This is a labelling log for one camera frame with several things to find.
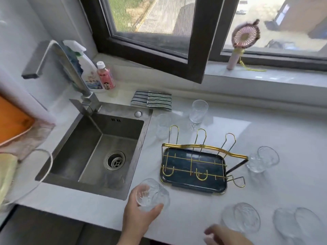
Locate person's left hand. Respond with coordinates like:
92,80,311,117
119,186,164,245

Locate person's right hand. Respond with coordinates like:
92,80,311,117
203,224,253,245

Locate clear glass cup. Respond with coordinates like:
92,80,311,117
272,207,325,240
246,146,280,174
189,99,209,124
155,114,172,141
221,202,261,234
135,178,171,212

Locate gold cup rack blue tray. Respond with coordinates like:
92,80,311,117
159,125,249,195

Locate round sink drain strainer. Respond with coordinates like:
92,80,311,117
103,150,126,171

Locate stainless steel sink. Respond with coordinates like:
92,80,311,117
35,99,154,201

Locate green striped cloth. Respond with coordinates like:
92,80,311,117
147,92,172,111

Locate blue striped cloth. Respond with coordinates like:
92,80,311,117
130,90,150,108

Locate pink marbled board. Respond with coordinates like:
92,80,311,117
0,122,56,161

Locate pink drink bottle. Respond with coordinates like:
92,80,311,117
96,61,116,91

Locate white spray bottle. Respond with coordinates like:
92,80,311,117
62,40,107,94

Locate orange board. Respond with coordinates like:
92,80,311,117
0,95,35,146

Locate white plastic board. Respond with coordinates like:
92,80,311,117
0,68,56,125

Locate blue detergent pouch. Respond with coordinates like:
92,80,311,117
64,46,86,92

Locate white stone window sill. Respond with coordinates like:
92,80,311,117
204,61,327,88

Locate steel square faucet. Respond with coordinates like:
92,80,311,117
21,40,102,116

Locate dark brown open window sash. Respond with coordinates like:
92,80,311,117
79,0,240,84

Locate dark car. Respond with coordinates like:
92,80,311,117
264,39,298,51

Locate pink handheld fan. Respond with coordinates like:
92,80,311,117
226,19,267,72

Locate brown outbuilding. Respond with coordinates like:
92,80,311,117
276,0,327,40

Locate white looped cord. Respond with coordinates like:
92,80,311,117
0,149,53,206

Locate dark brown fixed window frame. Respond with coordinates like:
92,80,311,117
209,0,327,72

